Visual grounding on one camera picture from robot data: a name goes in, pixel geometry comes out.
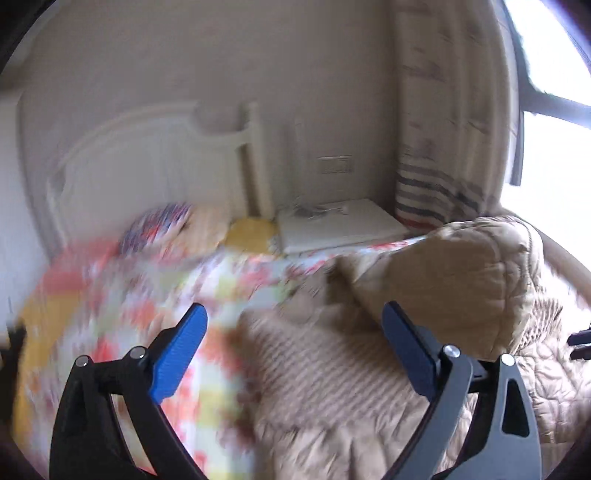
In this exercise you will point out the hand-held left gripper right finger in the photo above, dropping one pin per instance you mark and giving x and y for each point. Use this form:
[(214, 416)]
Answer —
[(408, 350)]

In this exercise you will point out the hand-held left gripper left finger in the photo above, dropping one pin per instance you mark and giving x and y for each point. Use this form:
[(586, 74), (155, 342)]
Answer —
[(182, 350)]

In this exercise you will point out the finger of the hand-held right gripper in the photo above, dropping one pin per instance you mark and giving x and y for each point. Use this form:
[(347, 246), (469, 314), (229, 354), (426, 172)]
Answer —
[(581, 338), (582, 353)]

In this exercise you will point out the beige quilted blanket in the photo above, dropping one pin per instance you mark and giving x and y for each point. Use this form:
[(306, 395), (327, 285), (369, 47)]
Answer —
[(332, 369)]

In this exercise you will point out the floral bed quilt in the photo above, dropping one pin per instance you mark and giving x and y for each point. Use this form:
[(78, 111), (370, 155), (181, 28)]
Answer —
[(124, 300)]

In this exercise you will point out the blue red patterned pillow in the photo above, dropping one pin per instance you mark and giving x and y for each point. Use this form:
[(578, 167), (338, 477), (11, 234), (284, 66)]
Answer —
[(154, 226)]

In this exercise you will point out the beige pillow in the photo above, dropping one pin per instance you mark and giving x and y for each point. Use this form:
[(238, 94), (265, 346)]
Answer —
[(207, 221)]

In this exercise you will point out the yellow pillow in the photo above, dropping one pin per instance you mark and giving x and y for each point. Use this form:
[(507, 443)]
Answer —
[(251, 233)]

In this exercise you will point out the white nightstand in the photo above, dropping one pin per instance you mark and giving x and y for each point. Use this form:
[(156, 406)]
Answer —
[(337, 226)]

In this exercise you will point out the yellow bed sheet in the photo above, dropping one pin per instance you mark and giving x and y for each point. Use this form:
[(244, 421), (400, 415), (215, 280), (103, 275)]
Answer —
[(32, 350)]

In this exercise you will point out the black cloth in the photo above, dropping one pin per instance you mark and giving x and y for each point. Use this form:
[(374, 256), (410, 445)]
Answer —
[(13, 346)]

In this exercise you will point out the white wooden headboard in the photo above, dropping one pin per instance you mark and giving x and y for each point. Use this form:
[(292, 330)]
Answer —
[(152, 161)]

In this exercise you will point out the striped beige curtain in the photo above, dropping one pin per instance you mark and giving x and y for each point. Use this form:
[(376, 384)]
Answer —
[(438, 115)]

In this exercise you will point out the window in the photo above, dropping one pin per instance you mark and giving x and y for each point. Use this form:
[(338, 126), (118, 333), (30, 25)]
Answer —
[(558, 92)]

